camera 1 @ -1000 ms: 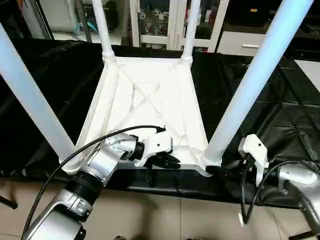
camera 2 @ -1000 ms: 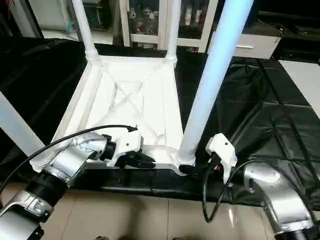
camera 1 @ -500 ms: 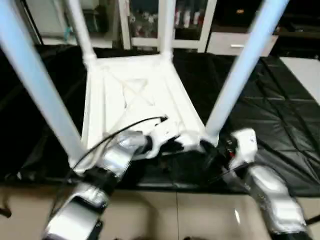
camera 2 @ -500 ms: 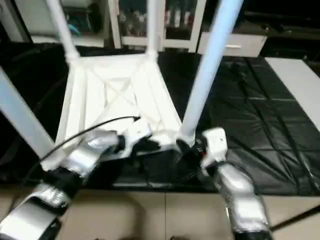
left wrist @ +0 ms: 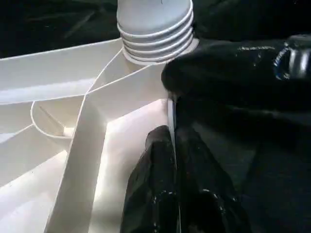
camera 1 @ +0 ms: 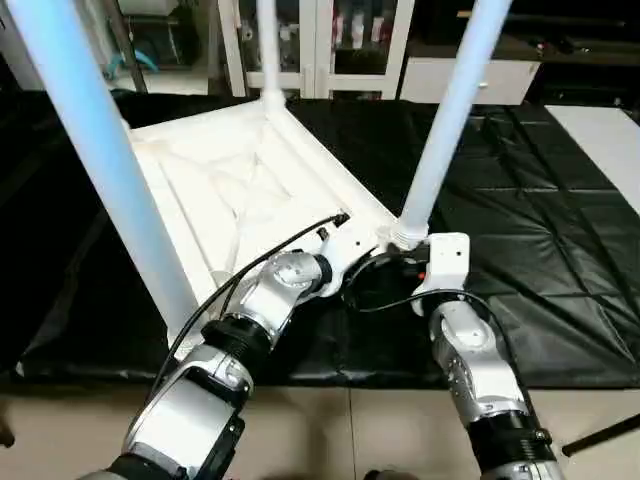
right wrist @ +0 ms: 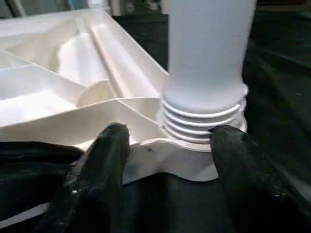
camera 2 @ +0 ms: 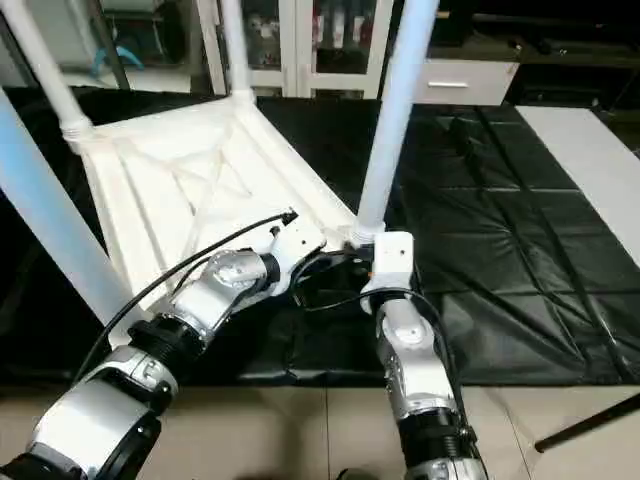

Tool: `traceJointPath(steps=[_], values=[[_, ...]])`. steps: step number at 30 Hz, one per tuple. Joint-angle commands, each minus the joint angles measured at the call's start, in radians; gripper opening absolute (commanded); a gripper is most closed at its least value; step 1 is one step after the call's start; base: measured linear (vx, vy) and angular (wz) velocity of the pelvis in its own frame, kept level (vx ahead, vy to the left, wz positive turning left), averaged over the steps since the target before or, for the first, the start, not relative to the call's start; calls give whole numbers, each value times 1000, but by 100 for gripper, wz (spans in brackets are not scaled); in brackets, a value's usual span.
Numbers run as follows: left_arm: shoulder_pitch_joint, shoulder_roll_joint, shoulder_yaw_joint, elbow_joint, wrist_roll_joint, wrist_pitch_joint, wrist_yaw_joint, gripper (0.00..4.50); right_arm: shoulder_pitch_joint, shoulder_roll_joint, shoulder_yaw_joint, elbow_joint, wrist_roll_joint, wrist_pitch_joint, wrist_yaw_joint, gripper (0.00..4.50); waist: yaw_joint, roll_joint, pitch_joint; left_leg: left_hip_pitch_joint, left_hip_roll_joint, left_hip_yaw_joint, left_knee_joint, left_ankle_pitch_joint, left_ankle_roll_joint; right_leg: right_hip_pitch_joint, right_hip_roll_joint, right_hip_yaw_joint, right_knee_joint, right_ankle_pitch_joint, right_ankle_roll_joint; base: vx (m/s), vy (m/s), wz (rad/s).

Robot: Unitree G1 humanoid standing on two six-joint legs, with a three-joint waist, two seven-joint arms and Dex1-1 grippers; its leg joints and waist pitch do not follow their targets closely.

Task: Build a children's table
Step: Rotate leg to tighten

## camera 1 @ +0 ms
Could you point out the white plastic children's table top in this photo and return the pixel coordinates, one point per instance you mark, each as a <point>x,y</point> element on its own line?
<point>230,180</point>

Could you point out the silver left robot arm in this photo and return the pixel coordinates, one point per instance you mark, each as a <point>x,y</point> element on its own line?
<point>280,285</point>

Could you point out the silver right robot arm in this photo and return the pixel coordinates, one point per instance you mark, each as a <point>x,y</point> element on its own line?
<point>470,360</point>

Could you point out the black plastic work mat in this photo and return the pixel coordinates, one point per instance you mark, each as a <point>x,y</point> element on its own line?
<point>560,260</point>

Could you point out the dark right robot foot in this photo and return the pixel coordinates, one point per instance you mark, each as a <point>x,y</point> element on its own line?
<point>385,475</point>

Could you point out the white low drawer unit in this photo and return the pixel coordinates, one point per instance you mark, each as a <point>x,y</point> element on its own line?
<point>515,82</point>

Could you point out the white side table board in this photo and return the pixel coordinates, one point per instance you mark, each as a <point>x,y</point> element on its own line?
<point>600,150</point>

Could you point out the white glass door cabinet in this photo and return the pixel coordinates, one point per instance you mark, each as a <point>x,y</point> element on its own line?
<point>322,50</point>

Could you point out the black metal table leg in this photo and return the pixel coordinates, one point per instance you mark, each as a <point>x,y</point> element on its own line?
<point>5,437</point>
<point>600,435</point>

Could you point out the teal plastic object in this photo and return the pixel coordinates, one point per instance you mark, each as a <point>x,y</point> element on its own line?
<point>130,62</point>

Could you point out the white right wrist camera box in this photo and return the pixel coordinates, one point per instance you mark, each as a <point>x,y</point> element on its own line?
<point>448,258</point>

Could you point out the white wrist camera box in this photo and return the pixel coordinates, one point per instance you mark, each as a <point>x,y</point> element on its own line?
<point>448,258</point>
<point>350,245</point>

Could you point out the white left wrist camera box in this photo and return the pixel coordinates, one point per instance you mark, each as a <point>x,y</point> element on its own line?
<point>350,245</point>

